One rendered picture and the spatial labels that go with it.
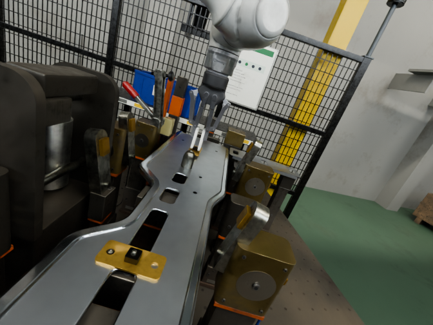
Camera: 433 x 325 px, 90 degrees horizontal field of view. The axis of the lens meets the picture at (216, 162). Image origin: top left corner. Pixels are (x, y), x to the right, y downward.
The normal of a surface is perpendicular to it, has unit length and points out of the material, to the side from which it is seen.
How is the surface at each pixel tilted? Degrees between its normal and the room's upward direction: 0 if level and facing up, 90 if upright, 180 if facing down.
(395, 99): 90
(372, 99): 90
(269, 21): 91
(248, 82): 90
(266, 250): 0
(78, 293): 0
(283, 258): 0
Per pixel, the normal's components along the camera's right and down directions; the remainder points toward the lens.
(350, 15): -0.08, 0.34
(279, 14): 0.37, 0.48
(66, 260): 0.30, -0.89
